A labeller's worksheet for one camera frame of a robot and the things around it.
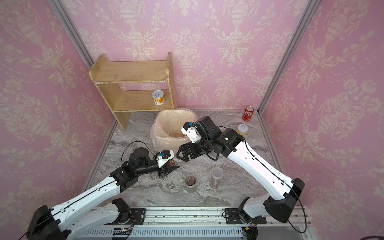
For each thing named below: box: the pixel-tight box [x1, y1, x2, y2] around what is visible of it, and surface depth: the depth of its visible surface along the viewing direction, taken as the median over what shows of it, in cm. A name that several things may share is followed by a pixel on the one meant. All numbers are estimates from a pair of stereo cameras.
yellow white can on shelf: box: [152, 90, 165, 106], surface depth 96 cm
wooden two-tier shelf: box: [89, 52, 177, 132], surface depth 89 cm
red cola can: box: [242, 105, 255, 122], surface depth 111 cm
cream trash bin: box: [153, 109, 196, 152], surface depth 85 cm
